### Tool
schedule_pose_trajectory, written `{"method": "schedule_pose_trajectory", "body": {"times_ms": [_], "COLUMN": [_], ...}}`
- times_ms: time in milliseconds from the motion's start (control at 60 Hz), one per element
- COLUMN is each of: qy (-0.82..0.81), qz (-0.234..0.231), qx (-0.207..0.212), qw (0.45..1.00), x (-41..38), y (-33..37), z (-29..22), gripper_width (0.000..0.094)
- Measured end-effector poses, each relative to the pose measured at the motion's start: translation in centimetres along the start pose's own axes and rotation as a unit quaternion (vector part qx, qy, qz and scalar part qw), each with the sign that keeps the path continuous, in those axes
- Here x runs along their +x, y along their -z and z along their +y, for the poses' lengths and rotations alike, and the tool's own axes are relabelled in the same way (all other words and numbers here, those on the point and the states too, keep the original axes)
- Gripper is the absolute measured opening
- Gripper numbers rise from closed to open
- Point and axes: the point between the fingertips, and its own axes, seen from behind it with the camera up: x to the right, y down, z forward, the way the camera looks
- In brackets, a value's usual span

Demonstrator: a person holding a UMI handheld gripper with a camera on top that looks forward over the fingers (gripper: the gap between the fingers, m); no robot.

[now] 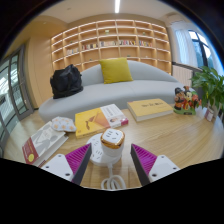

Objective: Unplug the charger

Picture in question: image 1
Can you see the white radiator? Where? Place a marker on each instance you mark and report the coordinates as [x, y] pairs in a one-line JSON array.
[[181, 75]]

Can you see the glass door with dark frame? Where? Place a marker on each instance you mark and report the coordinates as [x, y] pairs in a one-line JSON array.
[[15, 86]]

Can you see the thick yellow book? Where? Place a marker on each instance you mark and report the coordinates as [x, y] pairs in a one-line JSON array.
[[148, 108]]

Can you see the grey and red book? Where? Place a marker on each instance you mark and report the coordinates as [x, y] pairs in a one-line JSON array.
[[45, 140]]

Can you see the window with dark frame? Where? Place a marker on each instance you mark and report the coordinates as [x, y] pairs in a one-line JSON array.
[[201, 50]]

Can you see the small white and red card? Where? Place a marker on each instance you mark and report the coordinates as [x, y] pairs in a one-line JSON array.
[[209, 115]]

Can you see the white sheer curtain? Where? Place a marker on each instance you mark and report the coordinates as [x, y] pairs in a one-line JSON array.
[[183, 46]]

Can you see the white charger with gold rim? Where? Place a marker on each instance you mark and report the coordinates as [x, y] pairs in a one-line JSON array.
[[112, 138]]

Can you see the black bag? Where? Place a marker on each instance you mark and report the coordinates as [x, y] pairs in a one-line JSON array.
[[66, 81]]

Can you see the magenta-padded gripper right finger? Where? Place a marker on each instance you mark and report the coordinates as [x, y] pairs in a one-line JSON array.
[[160, 166]]

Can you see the white pouch with orange dots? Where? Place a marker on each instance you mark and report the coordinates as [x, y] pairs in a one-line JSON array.
[[63, 124]]

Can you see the green potted plant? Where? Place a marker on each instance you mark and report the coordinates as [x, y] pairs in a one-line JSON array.
[[208, 83]]

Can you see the long ceiling light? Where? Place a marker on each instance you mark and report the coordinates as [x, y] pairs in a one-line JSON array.
[[117, 6]]

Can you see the round white power strip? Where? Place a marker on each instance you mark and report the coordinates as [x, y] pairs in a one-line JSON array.
[[95, 153]]

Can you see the grey curved sofa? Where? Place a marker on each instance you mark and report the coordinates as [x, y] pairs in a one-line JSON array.
[[116, 93]]

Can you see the colourful figurine group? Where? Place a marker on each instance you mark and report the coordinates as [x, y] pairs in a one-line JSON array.
[[185, 100]]

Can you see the wooden wall shelf unit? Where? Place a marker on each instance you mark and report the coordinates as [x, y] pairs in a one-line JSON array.
[[110, 40]]

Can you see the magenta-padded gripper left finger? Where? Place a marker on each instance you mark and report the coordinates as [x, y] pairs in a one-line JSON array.
[[60, 165]]

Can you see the yellow and orange book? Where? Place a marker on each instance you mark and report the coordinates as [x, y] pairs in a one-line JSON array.
[[93, 120]]

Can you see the yellow cushion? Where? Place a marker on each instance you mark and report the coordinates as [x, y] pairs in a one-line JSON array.
[[115, 70]]

